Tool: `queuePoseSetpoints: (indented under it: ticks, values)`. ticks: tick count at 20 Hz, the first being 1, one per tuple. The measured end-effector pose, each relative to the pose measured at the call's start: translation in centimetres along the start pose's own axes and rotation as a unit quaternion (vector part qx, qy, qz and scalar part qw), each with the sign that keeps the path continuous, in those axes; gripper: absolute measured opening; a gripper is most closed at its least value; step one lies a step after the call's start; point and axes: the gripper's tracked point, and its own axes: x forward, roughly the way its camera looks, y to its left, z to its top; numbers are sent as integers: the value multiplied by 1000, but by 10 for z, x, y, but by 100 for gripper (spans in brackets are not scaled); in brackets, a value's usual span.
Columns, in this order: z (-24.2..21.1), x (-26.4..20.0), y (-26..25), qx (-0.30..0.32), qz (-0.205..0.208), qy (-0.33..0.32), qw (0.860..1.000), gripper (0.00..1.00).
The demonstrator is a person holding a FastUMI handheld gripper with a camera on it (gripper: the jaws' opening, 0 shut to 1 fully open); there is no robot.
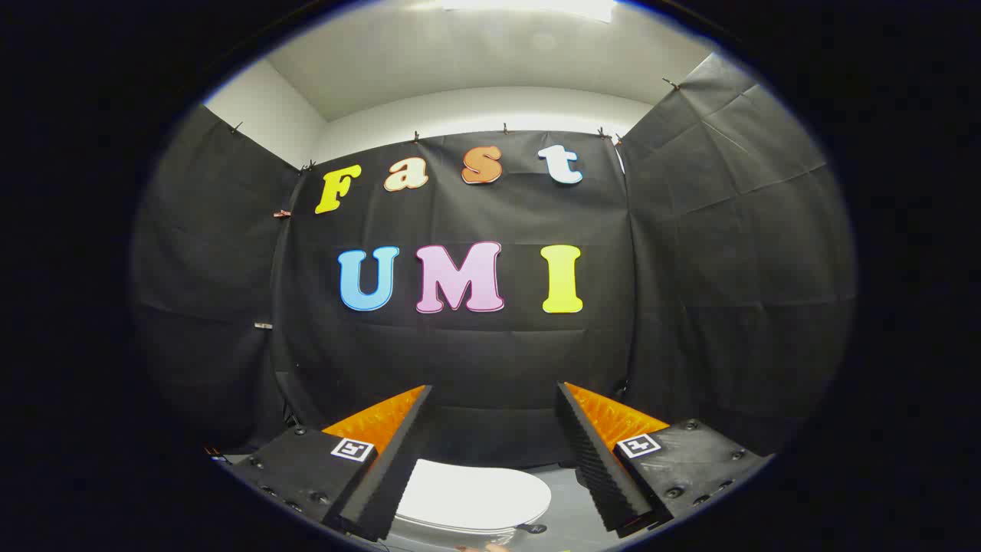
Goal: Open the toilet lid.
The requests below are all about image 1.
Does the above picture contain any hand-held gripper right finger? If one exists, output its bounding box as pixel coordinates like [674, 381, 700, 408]
[556, 382, 772, 538]

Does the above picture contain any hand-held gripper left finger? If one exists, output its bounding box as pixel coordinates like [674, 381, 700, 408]
[228, 385, 435, 543]

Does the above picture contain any black backdrop cloth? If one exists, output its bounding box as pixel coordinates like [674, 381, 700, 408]
[272, 130, 637, 468]

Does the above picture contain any plain black cloth panel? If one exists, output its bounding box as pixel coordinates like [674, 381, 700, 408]
[132, 103, 303, 453]
[617, 52, 857, 457]

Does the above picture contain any ceiling light panel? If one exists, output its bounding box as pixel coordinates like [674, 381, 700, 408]
[441, 0, 618, 24]

